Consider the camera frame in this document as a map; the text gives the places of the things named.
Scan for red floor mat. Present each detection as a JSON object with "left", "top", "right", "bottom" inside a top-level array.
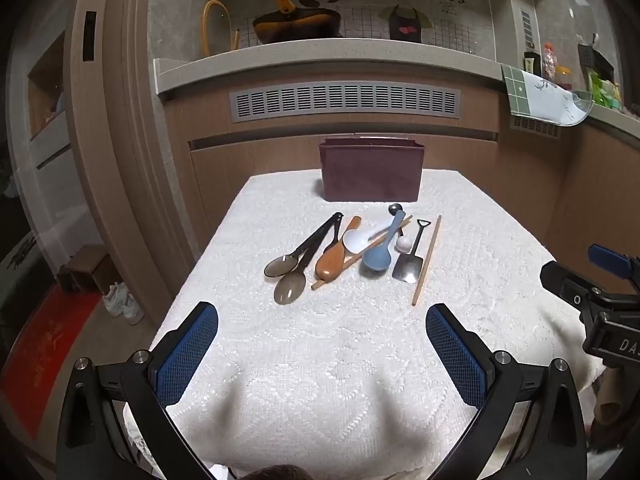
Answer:
[{"left": 0, "top": 282, "right": 103, "bottom": 441}]

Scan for brown box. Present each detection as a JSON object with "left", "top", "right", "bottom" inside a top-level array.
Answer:
[{"left": 60, "top": 245, "right": 113, "bottom": 293}]

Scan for green checked white towel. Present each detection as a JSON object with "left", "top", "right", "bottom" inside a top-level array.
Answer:
[{"left": 501, "top": 63, "right": 596, "bottom": 126}]

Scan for wooden chopstick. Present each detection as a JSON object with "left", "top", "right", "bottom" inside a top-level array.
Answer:
[
  {"left": 311, "top": 215, "right": 414, "bottom": 291},
  {"left": 411, "top": 215, "right": 442, "bottom": 307}
]

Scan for small grey vent grille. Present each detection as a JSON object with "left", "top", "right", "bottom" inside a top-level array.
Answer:
[{"left": 510, "top": 115, "right": 562, "bottom": 138}]

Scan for brown spoon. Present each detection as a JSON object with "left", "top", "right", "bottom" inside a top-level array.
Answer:
[{"left": 315, "top": 216, "right": 362, "bottom": 281}]

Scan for purple utensil holder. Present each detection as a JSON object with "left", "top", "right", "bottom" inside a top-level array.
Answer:
[{"left": 318, "top": 136, "right": 427, "bottom": 203}]

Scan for blue spoon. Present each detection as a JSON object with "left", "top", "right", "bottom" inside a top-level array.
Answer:
[{"left": 362, "top": 210, "right": 407, "bottom": 278}]

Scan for cartoon wall sticker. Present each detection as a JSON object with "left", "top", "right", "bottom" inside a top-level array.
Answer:
[{"left": 297, "top": 0, "right": 468, "bottom": 43}]

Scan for yellow-rimmed glass lid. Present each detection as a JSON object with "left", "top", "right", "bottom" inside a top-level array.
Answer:
[{"left": 202, "top": 0, "right": 241, "bottom": 58}]

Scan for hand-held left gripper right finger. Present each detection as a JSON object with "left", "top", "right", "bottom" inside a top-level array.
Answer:
[{"left": 425, "top": 302, "right": 587, "bottom": 480}]

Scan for black door latch plate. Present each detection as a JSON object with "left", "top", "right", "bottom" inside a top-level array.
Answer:
[{"left": 82, "top": 10, "right": 97, "bottom": 63}]

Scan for clear bottle with red cap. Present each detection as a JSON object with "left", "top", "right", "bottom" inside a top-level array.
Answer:
[{"left": 542, "top": 42, "right": 558, "bottom": 81}]

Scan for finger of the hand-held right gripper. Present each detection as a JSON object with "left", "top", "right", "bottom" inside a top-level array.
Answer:
[
  {"left": 587, "top": 244, "right": 640, "bottom": 281},
  {"left": 540, "top": 260, "right": 610, "bottom": 311}
]

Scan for frying pan with yellow handle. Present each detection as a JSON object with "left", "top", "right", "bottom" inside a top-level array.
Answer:
[{"left": 252, "top": 0, "right": 346, "bottom": 46}]

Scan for stone kitchen countertop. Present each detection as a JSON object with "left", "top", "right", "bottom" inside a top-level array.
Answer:
[{"left": 153, "top": 42, "right": 640, "bottom": 131}]

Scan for metal shovel-shaped spoon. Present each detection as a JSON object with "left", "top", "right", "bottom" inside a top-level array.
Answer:
[{"left": 392, "top": 218, "right": 432, "bottom": 282}]

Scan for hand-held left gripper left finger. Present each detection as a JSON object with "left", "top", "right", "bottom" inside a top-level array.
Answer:
[{"left": 56, "top": 301, "right": 221, "bottom": 480}]

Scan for black wall rack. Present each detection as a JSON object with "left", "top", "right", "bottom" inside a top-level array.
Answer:
[{"left": 577, "top": 42, "right": 616, "bottom": 86}]

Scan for white sneaker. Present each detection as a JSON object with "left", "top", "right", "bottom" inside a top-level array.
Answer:
[
  {"left": 102, "top": 282, "right": 131, "bottom": 317},
  {"left": 120, "top": 292, "right": 145, "bottom": 326}
]

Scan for green packets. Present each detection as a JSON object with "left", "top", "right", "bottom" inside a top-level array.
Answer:
[{"left": 587, "top": 72, "right": 623, "bottom": 111}]

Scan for white lace tablecloth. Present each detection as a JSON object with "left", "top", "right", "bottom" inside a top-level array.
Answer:
[{"left": 122, "top": 170, "right": 608, "bottom": 480}]

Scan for person's right hand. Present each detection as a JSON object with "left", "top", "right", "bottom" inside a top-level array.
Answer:
[{"left": 594, "top": 370, "right": 640, "bottom": 456}]

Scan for white plastic spoon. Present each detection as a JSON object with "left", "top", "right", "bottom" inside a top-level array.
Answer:
[{"left": 342, "top": 224, "right": 401, "bottom": 255}]

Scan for black spoon with white knob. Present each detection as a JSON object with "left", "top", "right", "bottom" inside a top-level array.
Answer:
[{"left": 387, "top": 203, "right": 412, "bottom": 253}]

